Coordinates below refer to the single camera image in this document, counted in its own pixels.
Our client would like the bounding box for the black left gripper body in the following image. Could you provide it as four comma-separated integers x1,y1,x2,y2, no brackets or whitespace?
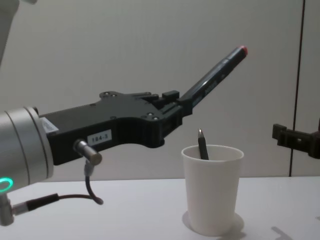
38,90,165,166

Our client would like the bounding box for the black marker with red cap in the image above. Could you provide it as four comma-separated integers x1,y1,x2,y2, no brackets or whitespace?
186,45,249,112

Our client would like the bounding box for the black pen with silver tip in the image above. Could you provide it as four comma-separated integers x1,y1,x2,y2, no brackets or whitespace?
197,128,210,161

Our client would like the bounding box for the white paper cup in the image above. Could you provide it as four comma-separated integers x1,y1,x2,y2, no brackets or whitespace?
181,144,245,237

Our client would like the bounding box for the white table cloth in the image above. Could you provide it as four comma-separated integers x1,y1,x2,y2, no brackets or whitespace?
0,176,320,240

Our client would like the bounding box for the thin dark left gripper cable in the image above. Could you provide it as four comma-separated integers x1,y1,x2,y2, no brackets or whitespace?
0,138,105,226

